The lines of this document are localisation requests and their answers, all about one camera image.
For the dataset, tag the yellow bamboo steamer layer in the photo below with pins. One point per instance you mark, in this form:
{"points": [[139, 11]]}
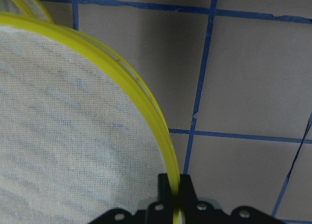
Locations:
{"points": [[29, 8], [80, 131]]}

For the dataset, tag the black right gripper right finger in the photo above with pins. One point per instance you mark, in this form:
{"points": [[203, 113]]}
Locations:
{"points": [[193, 209]]}

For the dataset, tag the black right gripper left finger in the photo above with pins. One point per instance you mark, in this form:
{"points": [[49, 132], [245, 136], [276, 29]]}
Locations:
{"points": [[161, 211]]}

